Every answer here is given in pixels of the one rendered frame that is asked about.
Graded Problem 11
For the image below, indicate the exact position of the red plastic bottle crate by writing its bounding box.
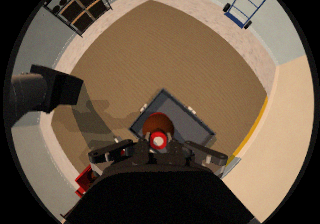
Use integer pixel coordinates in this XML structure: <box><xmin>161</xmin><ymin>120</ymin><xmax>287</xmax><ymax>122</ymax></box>
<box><xmin>75</xmin><ymin>150</ymin><xmax>125</xmax><ymax>192</ymax></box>

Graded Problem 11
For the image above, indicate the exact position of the brown glass bottle with red label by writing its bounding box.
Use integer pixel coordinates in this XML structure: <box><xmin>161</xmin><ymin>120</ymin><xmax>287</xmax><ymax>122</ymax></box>
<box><xmin>142</xmin><ymin>112</ymin><xmax>175</xmax><ymax>149</ymax></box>

